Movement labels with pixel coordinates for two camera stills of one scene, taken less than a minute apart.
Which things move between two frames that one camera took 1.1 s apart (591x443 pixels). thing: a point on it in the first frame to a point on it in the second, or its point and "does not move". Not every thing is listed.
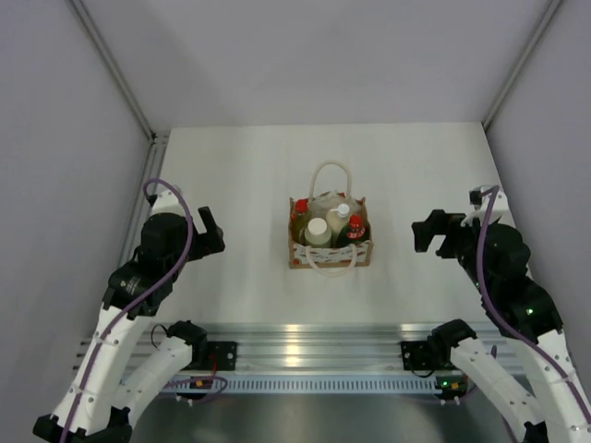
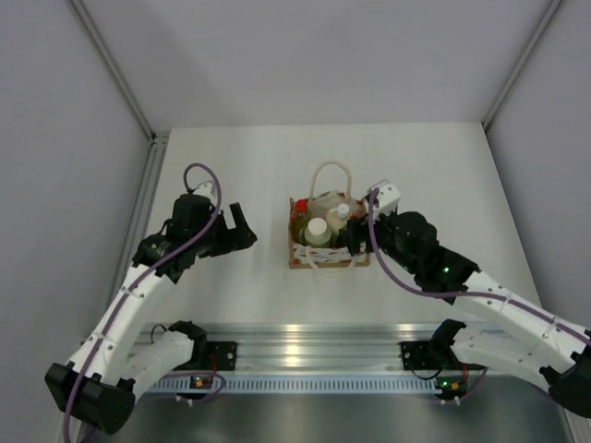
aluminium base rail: (298, 347) does not move
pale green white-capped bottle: (318, 232) does not move
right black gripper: (440, 223) to (357, 229)
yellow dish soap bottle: (300, 219) does not move
